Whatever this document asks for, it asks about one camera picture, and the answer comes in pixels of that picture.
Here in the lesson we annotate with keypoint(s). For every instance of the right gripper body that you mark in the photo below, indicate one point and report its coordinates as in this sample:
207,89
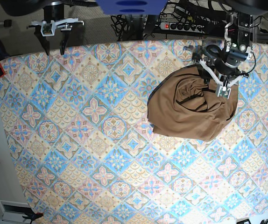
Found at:
56,23

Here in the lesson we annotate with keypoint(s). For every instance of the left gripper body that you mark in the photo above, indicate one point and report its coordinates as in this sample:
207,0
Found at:
227,83

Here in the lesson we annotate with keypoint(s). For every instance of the brown t-shirt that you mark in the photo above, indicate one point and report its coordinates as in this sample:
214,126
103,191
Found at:
184,106

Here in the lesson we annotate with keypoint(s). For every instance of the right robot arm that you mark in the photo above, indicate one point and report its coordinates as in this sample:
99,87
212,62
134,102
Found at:
53,18

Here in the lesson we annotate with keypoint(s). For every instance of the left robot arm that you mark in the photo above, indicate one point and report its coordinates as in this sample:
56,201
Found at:
221,64

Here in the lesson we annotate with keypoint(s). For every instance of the white power strip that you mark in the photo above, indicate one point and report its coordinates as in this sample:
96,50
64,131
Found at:
182,27

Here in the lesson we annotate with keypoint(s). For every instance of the patterned tile tablecloth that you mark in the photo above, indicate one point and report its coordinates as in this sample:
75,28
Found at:
84,152

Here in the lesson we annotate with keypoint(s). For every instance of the orange black clamp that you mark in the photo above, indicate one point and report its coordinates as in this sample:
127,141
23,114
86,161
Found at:
32,216

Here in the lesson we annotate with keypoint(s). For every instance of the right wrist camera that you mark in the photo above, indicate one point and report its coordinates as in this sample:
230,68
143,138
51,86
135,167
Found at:
48,28

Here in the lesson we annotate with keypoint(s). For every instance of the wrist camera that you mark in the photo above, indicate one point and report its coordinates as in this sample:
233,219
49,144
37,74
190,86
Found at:
223,91
48,28

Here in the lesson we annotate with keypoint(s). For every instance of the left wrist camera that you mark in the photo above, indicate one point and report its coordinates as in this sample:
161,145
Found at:
223,91

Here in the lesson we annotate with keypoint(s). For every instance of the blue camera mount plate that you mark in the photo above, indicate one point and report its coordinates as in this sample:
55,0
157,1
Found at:
135,7

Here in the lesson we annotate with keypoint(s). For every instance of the white wall vent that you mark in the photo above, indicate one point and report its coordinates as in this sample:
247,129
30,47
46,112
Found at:
13,212

